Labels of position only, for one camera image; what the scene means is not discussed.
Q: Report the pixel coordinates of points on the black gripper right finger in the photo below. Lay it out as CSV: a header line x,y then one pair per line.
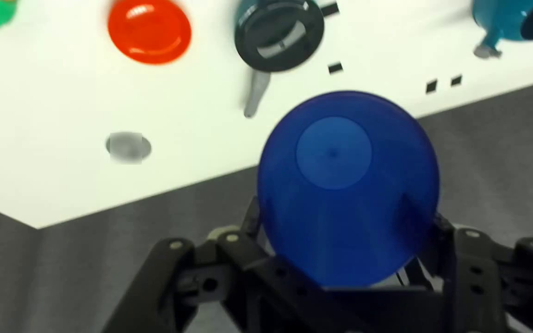
x,y
501,278

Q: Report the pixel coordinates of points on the grey table grommet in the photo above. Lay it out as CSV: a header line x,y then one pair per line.
x,y
129,147

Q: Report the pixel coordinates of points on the blue plastic cup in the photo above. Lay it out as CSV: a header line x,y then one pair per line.
x,y
347,191

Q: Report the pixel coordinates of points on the red round plastic disc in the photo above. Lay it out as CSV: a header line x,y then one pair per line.
x,y
149,30

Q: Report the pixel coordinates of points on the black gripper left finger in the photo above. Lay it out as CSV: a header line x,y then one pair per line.
x,y
175,278

